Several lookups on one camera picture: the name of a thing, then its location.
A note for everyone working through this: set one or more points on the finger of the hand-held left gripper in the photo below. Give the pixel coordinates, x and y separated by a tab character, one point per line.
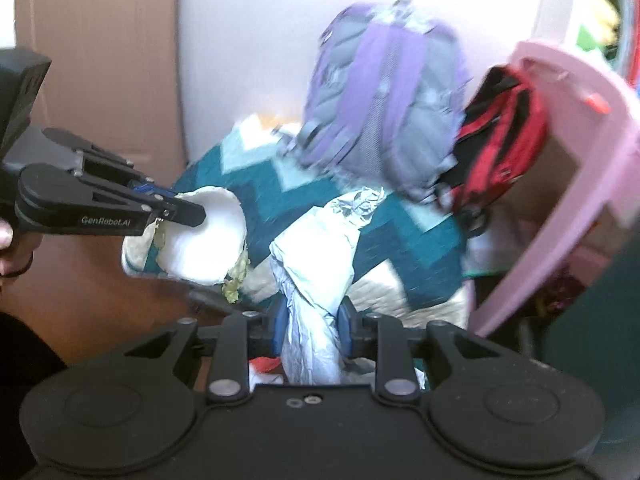
165	205
110	162

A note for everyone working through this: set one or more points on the red wrapper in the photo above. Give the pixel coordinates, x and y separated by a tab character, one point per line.
265	365

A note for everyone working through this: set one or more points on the purple grey backpack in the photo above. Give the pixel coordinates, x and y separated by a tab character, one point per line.
380	110

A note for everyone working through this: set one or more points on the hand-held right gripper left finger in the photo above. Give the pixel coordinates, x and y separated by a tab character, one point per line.
232	360

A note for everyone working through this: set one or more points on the dark floral cloth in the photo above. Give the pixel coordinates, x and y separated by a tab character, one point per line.
557	290

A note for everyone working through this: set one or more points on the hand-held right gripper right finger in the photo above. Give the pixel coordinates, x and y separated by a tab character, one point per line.
395	360

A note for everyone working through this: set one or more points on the green plush toy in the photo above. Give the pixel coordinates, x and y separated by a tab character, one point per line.
592	40

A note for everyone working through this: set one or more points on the person's left hand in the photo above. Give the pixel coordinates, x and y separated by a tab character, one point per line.
6	237

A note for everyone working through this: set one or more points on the red black backpack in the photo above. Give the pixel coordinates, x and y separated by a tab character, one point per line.
505	140

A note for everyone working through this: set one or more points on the row of books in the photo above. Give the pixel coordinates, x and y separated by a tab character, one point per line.
629	25

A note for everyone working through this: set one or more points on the yellow plush toy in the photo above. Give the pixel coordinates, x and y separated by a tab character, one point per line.
604	10

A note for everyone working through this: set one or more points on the pink desk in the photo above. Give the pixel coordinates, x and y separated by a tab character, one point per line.
600	170

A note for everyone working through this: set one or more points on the white bookshelf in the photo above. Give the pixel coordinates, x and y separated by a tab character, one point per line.
565	5

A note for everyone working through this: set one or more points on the teal cream zigzag quilt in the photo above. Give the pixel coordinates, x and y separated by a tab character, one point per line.
400	240

